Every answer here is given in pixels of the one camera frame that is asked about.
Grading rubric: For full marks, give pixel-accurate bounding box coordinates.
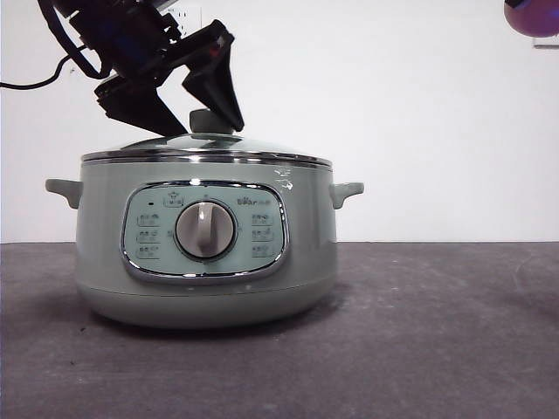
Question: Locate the pale green electric pot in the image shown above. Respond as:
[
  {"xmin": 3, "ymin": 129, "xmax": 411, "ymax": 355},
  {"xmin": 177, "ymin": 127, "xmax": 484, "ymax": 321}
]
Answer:
[{"xmin": 45, "ymin": 163, "xmax": 365, "ymax": 329}]

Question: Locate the black cable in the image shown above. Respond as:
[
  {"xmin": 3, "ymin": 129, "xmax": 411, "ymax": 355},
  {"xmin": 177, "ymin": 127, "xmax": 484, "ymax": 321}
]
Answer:
[{"xmin": 0, "ymin": 54, "xmax": 88, "ymax": 91}]

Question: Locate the glass lid with green knob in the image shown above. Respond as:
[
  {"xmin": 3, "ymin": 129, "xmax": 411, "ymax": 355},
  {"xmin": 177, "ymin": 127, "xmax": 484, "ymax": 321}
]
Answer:
[{"xmin": 80, "ymin": 108, "xmax": 333, "ymax": 169}]

